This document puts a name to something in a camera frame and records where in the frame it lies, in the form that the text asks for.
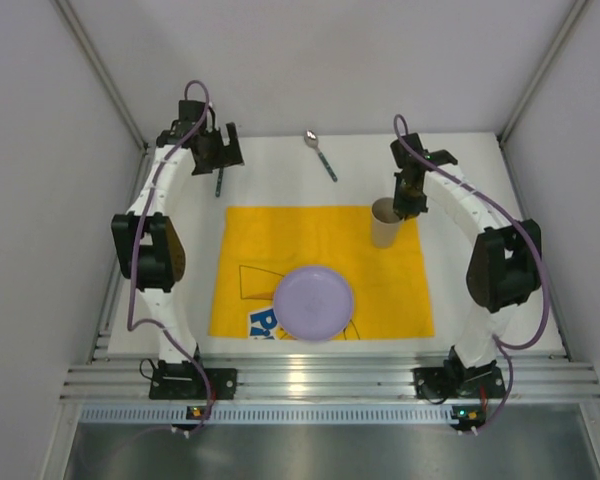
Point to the metal fork teal handle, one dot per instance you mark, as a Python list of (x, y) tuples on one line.
[(219, 182)]

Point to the right aluminium frame post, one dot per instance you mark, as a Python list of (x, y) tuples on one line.
[(558, 43)]

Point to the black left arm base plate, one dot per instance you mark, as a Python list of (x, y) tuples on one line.
[(184, 382)]

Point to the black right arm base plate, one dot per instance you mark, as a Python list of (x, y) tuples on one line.
[(436, 384)]

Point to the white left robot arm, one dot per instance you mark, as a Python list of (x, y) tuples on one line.
[(149, 250)]

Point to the slotted grey cable duct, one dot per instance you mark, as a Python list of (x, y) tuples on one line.
[(293, 414)]

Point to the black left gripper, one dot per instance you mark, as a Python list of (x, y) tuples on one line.
[(216, 160)]

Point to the aluminium frame post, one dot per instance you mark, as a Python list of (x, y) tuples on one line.
[(558, 43), (70, 18)]

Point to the aluminium mounting rail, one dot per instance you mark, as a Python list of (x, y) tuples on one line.
[(334, 371)]

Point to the metal spoon teal handle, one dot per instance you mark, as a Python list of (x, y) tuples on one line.
[(312, 141)]

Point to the purple plastic plate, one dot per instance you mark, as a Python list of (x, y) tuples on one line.
[(313, 303)]

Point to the left aluminium frame post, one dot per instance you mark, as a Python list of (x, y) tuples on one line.
[(70, 18)]

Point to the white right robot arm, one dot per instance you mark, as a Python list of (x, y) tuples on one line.
[(502, 271)]

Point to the yellow pikachu cloth placemat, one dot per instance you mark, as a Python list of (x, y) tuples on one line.
[(263, 244)]

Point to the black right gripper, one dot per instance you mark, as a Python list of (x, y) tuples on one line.
[(411, 201)]

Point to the beige paper cup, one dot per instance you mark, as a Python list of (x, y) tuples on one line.
[(385, 223)]

